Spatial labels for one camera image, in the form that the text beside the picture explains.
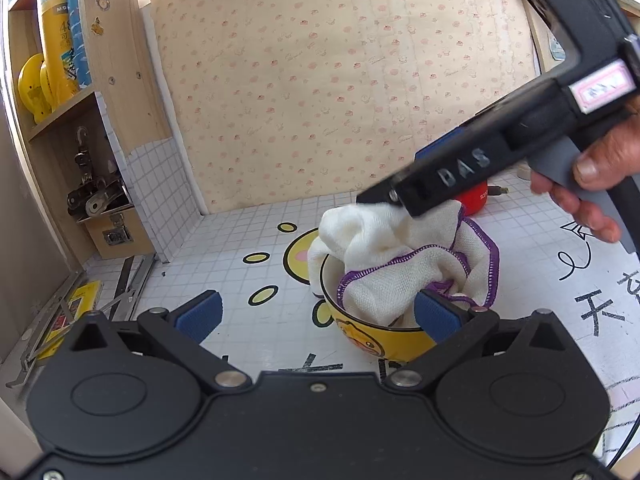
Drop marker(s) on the red cylindrical speaker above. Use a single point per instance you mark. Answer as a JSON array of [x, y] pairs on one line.
[[475, 203]]

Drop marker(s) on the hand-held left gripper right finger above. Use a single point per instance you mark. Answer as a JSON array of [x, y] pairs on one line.
[[436, 316]]

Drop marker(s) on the metal rails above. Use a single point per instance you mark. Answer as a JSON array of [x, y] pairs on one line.
[[132, 280]]

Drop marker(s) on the yellow canister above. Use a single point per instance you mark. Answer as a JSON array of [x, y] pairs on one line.
[[57, 45]]

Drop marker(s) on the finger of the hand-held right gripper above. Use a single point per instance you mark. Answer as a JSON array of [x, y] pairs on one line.
[[445, 144], [380, 194]]

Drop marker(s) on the white cloth with purple trim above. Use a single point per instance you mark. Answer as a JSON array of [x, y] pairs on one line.
[[380, 240]]

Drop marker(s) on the wooden shelf unit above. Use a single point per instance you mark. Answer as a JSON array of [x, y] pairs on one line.
[[125, 60]]

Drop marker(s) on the yellow plastic object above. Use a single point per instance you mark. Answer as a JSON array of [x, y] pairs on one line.
[[30, 85]]

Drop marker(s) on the duck sticker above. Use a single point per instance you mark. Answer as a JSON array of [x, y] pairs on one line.
[[96, 25]]

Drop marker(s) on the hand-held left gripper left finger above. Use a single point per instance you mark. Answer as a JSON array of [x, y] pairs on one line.
[[201, 316]]

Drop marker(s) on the person's right hand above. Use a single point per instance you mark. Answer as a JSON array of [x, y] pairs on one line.
[[600, 160]]

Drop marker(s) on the yellow bowl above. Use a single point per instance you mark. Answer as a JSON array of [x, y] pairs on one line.
[[360, 336]]

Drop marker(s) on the yellow flat package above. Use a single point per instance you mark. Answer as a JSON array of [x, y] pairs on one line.
[[75, 305]]

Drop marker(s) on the blue canister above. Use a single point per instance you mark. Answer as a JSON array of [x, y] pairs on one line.
[[79, 30]]

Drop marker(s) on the metal clamp tools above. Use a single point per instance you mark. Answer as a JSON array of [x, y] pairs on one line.
[[95, 201]]

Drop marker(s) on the metal latch plate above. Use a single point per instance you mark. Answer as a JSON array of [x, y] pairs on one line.
[[116, 235]]

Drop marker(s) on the bear sticker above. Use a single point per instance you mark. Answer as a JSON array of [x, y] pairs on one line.
[[102, 2]]

